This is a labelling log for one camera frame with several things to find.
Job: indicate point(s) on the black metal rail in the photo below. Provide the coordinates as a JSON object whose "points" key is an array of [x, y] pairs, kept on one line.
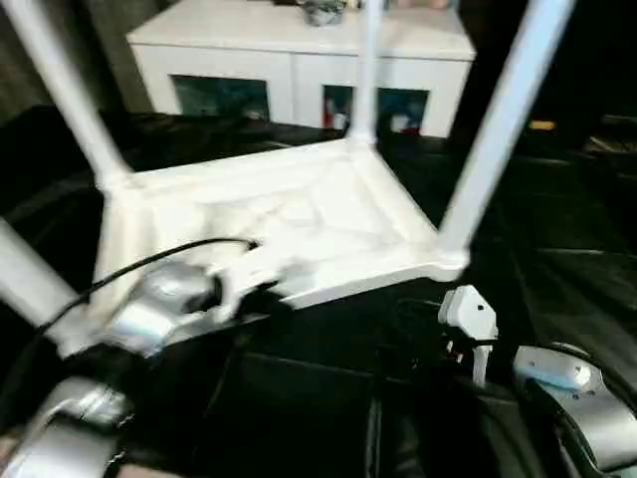
{"points": [[617, 121]]}

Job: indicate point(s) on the small tan label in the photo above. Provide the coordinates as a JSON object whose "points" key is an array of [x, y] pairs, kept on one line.
{"points": [[541, 124]]}

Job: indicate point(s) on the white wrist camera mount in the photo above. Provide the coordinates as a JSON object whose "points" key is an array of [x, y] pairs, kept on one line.
{"points": [[249, 279], [468, 309]]}

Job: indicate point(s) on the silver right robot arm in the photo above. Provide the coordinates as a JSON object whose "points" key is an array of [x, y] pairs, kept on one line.
{"points": [[572, 388]]}

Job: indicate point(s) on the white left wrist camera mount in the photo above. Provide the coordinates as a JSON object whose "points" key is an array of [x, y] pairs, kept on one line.
{"points": [[249, 279]]}

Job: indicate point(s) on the white plastic table top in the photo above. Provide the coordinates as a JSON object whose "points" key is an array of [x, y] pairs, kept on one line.
{"points": [[298, 209]]}

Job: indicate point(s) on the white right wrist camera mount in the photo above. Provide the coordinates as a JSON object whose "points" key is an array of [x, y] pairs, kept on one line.
{"points": [[468, 309]]}

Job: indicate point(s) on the black work mat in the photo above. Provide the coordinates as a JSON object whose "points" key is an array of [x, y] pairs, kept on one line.
{"points": [[547, 224]]}

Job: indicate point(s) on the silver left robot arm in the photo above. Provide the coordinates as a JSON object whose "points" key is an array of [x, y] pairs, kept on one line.
{"points": [[149, 318]]}

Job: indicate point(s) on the white cabinet with glass doors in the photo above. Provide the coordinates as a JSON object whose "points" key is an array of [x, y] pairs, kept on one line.
{"points": [[224, 55]]}

